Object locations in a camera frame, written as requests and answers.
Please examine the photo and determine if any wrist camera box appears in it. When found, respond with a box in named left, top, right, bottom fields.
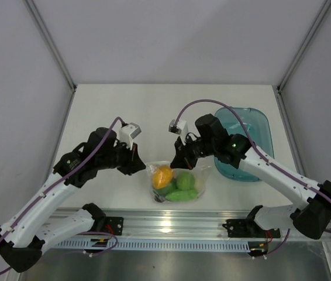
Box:
left=168, top=119, right=189, bottom=145
left=119, top=123, right=142, bottom=150

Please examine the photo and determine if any teal plastic tray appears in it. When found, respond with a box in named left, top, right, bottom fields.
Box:
left=214, top=107, right=274, bottom=182

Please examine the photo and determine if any slotted cable duct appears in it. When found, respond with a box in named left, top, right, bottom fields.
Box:
left=55, top=238, right=250, bottom=253

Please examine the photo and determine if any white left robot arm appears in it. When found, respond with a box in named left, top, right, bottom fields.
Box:
left=0, top=123, right=146, bottom=273

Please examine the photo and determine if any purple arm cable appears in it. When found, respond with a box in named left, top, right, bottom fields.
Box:
left=0, top=117, right=125, bottom=277
left=174, top=99, right=331, bottom=249

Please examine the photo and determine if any clear zip top bag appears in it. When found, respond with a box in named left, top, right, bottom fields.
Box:
left=146, top=161, right=211, bottom=204

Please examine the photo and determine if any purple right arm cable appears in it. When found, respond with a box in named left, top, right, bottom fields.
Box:
left=174, top=99, right=331, bottom=249

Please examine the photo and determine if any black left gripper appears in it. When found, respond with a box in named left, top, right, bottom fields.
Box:
left=97, top=139, right=145, bottom=175

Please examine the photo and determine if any light green gourd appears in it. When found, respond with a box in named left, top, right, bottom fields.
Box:
left=165, top=190, right=198, bottom=202

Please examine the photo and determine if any green bell pepper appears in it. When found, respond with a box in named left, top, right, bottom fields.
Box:
left=156, top=181, right=177, bottom=196

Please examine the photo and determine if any aluminium mounting rail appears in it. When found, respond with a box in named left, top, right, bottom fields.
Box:
left=45, top=209, right=331, bottom=241

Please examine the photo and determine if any aluminium frame post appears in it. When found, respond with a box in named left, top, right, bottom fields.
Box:
left=23, top=0, right=77, bottom=92
left=277, top=0, right=331, bottom=94

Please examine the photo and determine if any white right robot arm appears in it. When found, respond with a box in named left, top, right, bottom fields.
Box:
left=168, top=114, right=331, bottom=239

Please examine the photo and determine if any yellow lemon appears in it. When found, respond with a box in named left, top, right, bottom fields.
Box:
left=151, top=166, right=174, bottom=190

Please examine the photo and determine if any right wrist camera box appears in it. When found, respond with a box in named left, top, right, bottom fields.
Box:
left=168, top=119, right=189, bottom=145

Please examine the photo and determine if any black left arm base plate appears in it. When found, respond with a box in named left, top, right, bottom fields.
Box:
left=94, top=217, right=124, bottom=236

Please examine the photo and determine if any white garlic bulb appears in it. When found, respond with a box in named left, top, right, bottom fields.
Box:
left=195, top=179, right=205, bottom=192

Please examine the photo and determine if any light green round squash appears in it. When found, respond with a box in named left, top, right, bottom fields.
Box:
left=176, top=171, right=195, bottom=191

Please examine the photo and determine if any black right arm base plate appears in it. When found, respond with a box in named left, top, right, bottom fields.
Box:
left=222, top=219, right=281, bottom=238

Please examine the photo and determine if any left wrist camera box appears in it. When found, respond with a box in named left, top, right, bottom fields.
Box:
left=119, top=123, right=142, bottom=150

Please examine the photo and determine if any left aluminium frame post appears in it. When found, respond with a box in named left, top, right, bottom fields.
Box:
left=23, top=0, right=77, bottom=92

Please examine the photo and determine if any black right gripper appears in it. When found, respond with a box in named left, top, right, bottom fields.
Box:
left=171, top=133, right=216, bottom=170

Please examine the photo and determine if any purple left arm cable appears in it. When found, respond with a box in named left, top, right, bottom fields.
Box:
left=0, top=117, right=125, bottom=277

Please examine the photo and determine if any right aluminium frame post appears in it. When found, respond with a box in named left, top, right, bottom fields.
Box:
left=277, top=0, right=331, bottom=94

